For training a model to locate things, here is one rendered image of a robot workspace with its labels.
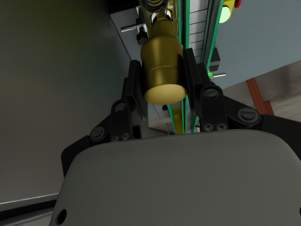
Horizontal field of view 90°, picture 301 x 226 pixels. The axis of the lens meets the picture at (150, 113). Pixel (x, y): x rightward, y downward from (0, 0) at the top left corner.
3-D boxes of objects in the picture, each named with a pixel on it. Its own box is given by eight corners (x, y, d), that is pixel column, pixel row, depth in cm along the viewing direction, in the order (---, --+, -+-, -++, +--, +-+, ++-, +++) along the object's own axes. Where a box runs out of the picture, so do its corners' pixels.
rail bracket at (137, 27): (119, 2, 40) (118, 39, 36) (144, -5, 39) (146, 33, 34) (124, 16, 44) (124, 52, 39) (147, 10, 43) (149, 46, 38)
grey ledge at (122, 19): (110, -7, 46) (108, 18, 42) (137, -16, 45) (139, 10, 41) (159, 108, 133) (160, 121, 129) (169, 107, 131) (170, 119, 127)
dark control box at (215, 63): (200, 49, 75) (203, 63, 72) (217, 46, 74) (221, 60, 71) (198, 61, 83) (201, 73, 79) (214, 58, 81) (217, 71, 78)
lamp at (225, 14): (215, 7, 48) (217, 13, 47) (230, 3, 47) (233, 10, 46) (213, 19, 52) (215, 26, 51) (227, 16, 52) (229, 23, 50)
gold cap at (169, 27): (148, 21, 20) (150, 46, 18) (175, 16, 20) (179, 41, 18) (152, 42, 23) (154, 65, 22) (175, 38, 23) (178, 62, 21)
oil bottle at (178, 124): (173, 114, 121) (178, 150, 111) (180, 113, 120) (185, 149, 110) (174, 116, 126) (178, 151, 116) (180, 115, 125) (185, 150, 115)
